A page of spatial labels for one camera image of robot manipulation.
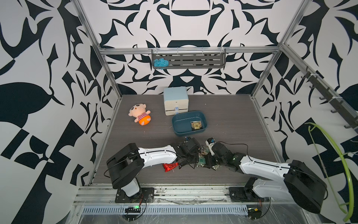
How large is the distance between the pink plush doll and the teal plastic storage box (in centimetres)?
18

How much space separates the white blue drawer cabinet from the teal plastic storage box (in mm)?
35

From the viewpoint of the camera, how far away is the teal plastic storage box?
975 millimetres

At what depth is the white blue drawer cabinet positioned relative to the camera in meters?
0.99

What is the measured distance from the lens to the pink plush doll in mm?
1005
